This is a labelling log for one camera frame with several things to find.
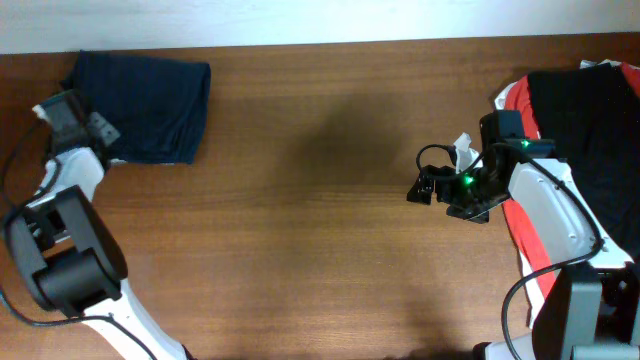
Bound black garment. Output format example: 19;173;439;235
527;64;639;258

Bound navy blue shorts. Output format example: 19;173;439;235
61;51;211;164

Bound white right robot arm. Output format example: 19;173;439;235
407;110;639;360

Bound folded grey shorts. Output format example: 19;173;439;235
109;159;175;166

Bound red garment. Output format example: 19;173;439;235
502;62;639;328

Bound white patterned garment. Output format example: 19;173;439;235
493;59;621;110

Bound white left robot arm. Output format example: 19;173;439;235
1;90;192;359

